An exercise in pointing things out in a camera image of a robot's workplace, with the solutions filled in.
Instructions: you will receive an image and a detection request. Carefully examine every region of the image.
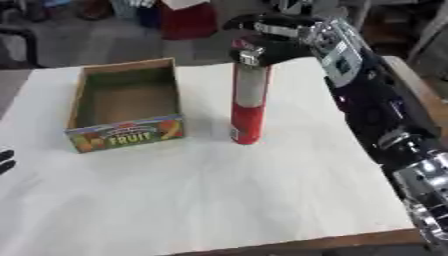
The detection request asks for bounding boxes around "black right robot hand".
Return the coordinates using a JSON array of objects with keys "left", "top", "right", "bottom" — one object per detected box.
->
[{"left": 222, "top": 13, "right": 324, "bottom": 68}]

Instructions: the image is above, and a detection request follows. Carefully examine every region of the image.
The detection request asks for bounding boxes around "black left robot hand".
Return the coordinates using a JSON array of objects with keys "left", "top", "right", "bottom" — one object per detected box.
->
[{"left": 0, "top": 149, "right": 18, "bottom": 176}]

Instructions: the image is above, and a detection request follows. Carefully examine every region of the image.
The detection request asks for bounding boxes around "red bottle with white label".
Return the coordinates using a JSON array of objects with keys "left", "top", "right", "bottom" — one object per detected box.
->
[{"left": 229, "top": 37, "right": 273, "bottom": 146}]

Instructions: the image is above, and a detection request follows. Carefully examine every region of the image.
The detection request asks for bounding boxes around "red bag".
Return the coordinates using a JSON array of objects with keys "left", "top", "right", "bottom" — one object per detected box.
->
[{"left": 157, "top": 1, "right": 221, "bottom": 42}]

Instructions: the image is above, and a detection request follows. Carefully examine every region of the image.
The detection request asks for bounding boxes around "black chair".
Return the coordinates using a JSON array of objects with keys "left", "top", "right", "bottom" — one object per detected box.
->
[{"left": 0, "top": 24, "right": 44, "bottom": 69}]

